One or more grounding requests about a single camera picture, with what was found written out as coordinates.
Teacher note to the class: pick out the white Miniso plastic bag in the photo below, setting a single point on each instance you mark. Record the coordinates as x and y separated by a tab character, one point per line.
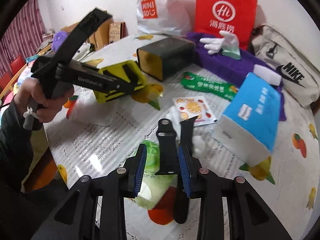
167	17

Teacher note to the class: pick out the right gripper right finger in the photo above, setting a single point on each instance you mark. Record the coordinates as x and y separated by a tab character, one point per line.
248	215

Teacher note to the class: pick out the fruit sticker sheet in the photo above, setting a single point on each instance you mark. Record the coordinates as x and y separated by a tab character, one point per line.
194	106

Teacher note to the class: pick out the clear plastic bag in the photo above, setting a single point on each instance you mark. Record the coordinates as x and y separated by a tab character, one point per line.
87	110

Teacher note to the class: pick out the blue tissue pack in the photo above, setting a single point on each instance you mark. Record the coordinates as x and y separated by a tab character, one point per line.
248	126

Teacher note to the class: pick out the red chair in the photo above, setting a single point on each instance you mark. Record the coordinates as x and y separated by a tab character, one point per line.
15	66

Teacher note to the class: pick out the black left sleeve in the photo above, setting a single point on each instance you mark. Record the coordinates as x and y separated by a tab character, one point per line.
22	213

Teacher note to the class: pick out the brown patterned book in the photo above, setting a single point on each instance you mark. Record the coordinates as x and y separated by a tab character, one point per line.
116	31

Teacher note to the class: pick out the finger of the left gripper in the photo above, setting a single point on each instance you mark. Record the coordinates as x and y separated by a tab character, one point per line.
125	79
85	28

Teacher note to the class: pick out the purple towel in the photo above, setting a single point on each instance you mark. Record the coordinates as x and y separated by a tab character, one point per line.
231	70

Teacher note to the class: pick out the person's left hand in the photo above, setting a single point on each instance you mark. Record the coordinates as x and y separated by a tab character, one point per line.
32	89

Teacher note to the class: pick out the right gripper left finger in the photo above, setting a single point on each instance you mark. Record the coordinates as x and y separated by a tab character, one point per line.
94	208

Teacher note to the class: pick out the yellow mesh pouch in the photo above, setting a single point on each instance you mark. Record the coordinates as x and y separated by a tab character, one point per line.
106	98

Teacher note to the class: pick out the dark green tea tin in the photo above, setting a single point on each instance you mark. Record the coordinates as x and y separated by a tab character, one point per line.
166	57

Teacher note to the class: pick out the green snack packet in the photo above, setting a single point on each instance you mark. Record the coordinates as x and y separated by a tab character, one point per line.
201	84

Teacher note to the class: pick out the red paper shopping bag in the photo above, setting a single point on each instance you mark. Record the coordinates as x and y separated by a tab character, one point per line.
234	16

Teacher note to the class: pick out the cardboard box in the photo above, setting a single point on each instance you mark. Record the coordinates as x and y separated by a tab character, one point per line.
100	38

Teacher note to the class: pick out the purple plush toy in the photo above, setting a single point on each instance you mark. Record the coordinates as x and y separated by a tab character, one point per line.
58	39

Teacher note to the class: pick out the grey Nike bag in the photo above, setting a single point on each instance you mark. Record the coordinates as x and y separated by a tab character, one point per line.
299	76

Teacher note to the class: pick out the white glove with green cuff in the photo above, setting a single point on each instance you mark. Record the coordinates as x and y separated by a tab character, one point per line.
228	45

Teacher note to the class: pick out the fruit print tablecloth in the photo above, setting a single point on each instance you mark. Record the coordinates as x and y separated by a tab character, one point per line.
96	138

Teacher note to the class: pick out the pink striped curtain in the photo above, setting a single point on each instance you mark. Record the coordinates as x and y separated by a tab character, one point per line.
23	36

